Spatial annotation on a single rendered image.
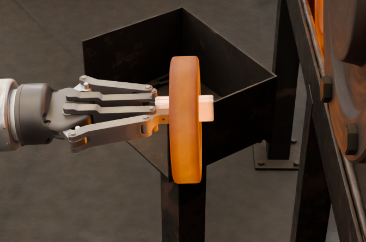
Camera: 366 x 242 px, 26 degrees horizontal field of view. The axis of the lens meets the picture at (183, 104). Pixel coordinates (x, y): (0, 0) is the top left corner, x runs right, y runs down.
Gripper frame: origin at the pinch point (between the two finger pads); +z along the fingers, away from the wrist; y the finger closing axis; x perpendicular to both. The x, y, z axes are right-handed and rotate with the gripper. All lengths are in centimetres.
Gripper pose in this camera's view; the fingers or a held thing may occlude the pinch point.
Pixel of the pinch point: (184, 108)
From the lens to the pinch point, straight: 96.4
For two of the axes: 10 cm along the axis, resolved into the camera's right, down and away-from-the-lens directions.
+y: -0.1, 6.0, -8.0
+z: 10.0, -0.4, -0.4
